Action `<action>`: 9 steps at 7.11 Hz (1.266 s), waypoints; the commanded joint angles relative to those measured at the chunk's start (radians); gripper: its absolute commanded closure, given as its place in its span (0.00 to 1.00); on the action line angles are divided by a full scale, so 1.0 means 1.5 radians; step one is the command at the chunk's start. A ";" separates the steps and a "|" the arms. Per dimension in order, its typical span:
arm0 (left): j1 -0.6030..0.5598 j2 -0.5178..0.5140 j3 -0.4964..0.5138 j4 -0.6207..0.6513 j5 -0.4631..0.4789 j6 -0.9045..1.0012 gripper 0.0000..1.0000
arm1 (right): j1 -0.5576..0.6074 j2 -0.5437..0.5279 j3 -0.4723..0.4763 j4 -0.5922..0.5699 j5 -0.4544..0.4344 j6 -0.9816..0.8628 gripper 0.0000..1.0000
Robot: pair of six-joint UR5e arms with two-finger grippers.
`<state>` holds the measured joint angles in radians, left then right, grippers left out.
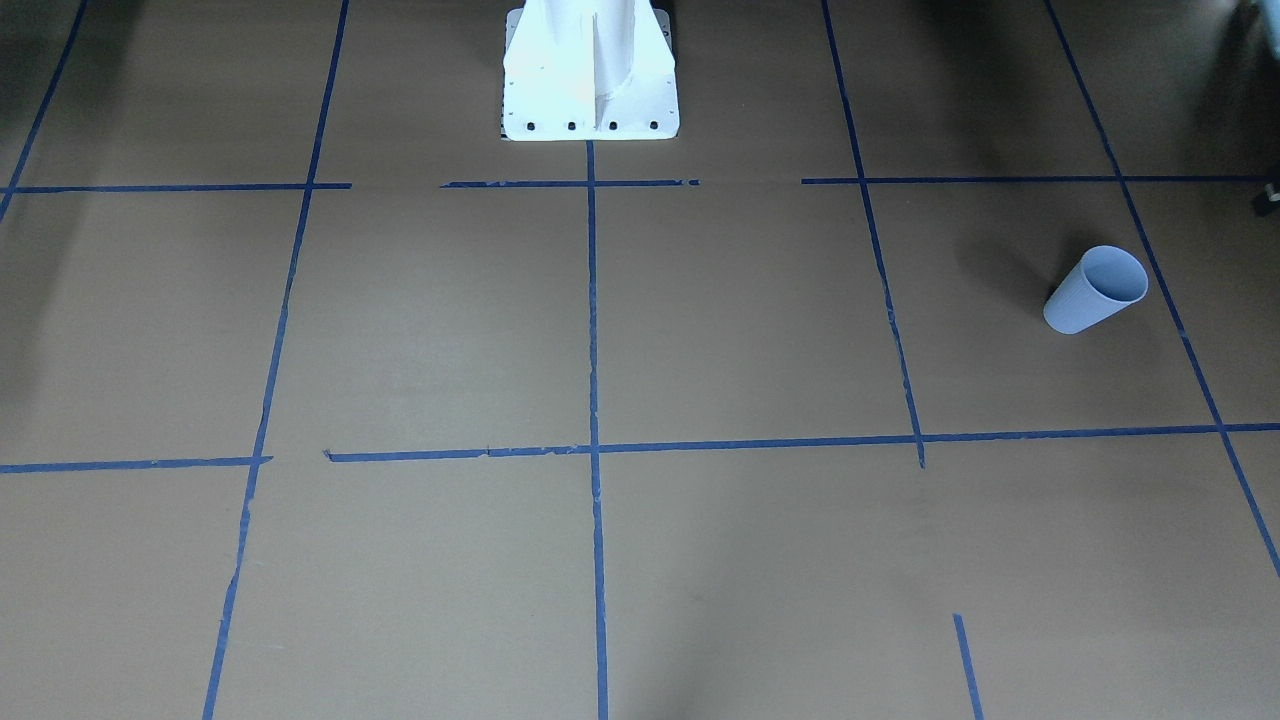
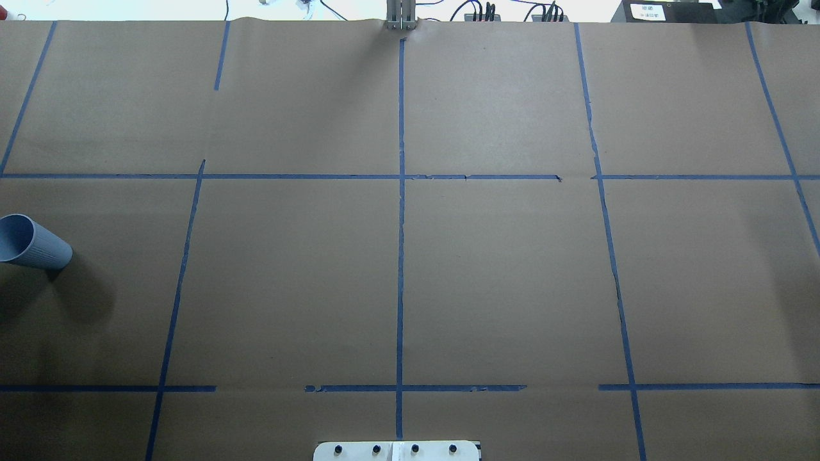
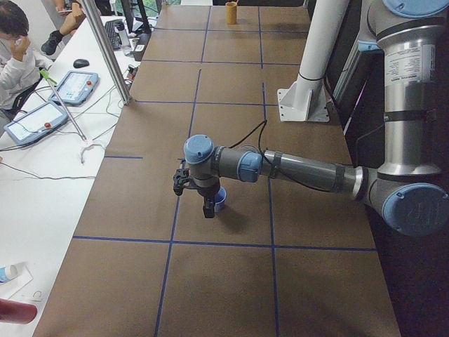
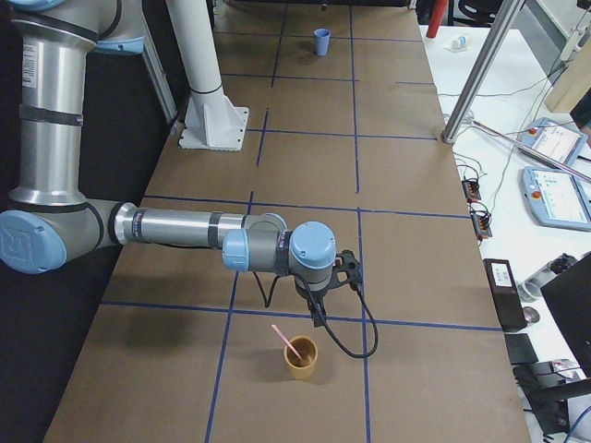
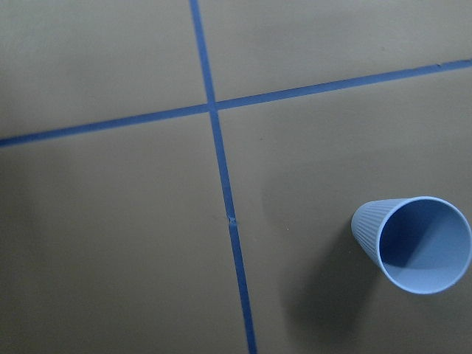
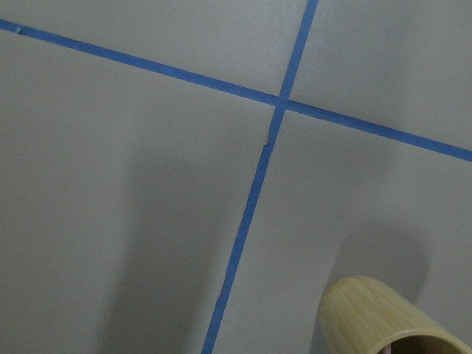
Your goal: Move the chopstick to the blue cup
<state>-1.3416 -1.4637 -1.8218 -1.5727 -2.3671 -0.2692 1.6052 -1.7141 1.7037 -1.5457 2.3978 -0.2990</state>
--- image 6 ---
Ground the yellow bamboo cup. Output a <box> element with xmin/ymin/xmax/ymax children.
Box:
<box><xmin>318</xmin><ymin>275</ymin><xmax>471</xmax><ymax>353</ymax></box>

